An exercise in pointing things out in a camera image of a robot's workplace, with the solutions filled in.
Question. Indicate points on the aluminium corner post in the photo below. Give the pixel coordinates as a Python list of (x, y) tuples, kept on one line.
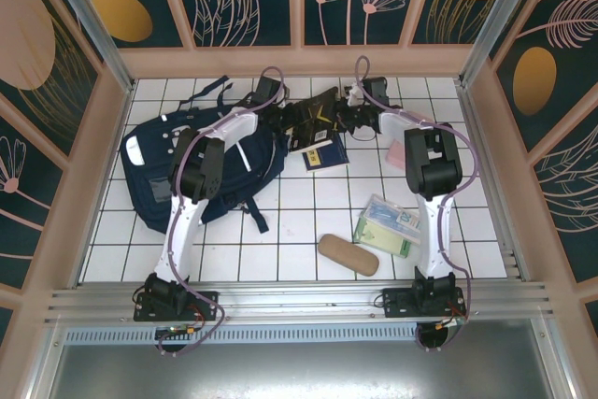
[(495, 11), (93, 30)]

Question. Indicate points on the dark blue yellow-label notebook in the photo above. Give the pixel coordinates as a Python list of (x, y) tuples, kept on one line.
[(327, 156)]

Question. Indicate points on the aluminium side rail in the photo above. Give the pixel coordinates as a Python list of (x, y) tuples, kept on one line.
[(478, 137)]

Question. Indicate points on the green white tissue pack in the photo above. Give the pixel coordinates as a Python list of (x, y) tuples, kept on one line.
[(378, 237)]

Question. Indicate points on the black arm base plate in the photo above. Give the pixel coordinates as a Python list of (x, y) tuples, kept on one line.
[(208, 301), (397, 303)]

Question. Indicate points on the grey metal sheet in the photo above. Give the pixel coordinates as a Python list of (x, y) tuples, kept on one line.
[(299, 371)]

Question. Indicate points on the pink pencil case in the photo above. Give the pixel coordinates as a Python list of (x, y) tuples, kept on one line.
[(396, 153)]

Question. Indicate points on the aluminium mounting rail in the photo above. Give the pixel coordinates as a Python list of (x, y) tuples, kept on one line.
[(299, 298)]

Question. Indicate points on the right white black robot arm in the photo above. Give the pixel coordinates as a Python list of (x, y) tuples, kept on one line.
[(432, 240)]

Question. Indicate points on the navy blue backpack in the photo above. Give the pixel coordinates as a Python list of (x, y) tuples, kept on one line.
[(145, 184)]

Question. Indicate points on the black cover book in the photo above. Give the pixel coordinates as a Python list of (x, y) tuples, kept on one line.
[(313, 123)]

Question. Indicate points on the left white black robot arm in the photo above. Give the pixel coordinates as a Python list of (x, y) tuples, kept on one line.
[(180, 240)]

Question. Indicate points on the brown glasses case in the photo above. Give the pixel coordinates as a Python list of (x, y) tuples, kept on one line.
[(348, 254)]

